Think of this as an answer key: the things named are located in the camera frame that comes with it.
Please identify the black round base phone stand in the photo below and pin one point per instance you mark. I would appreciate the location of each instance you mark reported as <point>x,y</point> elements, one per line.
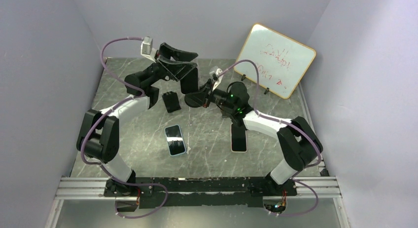
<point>188,100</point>

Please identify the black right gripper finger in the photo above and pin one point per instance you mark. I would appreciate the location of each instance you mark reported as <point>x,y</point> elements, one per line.
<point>206,87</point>
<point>199,99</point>

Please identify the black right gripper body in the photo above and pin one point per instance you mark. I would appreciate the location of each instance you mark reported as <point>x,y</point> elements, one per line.
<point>219,97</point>

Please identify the purple phone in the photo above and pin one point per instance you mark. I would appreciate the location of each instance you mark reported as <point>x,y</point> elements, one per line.
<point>190,83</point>

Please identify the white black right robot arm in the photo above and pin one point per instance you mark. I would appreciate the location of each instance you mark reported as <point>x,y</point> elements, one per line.
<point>298,142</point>

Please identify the white cased phone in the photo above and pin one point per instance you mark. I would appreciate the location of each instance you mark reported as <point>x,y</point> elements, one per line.
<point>238,139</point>

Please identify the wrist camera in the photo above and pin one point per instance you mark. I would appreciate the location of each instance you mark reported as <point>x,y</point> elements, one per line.
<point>215,77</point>
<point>147,51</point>

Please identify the blue cased phone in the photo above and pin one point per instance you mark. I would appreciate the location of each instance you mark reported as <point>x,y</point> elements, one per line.
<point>175,140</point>

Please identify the yellow framed whiteboard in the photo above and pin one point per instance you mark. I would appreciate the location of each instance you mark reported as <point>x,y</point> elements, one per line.
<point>281,61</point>

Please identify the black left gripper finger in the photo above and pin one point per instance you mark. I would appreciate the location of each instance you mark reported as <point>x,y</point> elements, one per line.
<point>174,70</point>
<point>170,52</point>

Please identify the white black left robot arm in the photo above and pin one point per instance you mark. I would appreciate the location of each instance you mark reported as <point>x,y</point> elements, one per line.
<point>99,136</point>

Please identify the black folding phone stand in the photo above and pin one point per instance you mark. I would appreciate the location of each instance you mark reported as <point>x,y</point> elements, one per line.
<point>171,101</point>

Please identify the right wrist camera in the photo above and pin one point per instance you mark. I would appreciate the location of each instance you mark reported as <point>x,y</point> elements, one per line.
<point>215,77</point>

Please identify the aluminium rail frame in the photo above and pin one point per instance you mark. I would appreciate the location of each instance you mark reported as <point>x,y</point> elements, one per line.
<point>93,189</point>

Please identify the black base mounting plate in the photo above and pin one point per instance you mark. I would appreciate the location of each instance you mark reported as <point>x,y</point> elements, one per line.
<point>209,191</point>

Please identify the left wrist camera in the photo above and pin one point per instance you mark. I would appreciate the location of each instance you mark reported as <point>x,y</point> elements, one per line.
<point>147,51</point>

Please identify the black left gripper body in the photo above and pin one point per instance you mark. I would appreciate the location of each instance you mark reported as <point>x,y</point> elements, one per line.
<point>157,72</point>

